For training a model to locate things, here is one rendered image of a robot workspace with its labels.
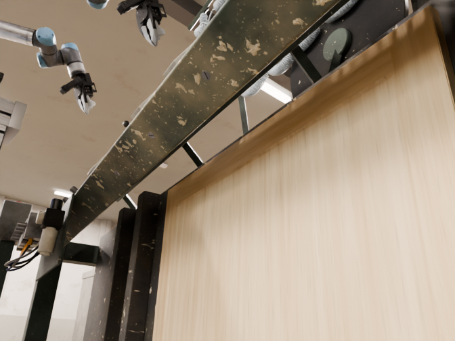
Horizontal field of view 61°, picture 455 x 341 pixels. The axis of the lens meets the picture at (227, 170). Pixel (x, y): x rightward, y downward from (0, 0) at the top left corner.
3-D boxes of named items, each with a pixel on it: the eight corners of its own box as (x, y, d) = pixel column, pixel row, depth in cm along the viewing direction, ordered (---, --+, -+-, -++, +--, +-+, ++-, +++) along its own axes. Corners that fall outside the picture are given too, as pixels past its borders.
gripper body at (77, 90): (97, 93, 190) (90, 70, 191) (80, 93, 184) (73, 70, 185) (91, 99, 196) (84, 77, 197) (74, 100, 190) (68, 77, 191)
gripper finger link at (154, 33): (170, 42, 138) (163, 18, 139) (157, 40, 134) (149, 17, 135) (166, 47, 141) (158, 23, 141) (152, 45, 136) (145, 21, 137)
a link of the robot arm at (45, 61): (33, 44, 180) (58, 40, 184) (37, 59, 190) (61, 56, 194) (37, 57, 178) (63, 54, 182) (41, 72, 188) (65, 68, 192)
